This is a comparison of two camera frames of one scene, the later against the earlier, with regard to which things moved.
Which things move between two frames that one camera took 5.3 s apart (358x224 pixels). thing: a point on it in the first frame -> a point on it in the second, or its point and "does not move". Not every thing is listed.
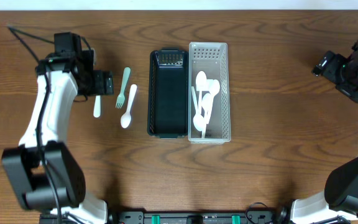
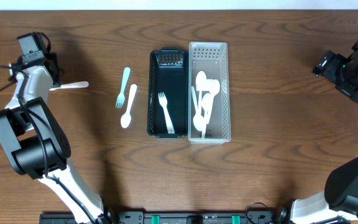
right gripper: (340, 61) does not move
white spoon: (207, 103) does not move
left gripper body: (105, 83) -> (55, 70)
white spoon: (201, 83) does not move
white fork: (97, 109) -> (163, 101)
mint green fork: (121, 97) does not move
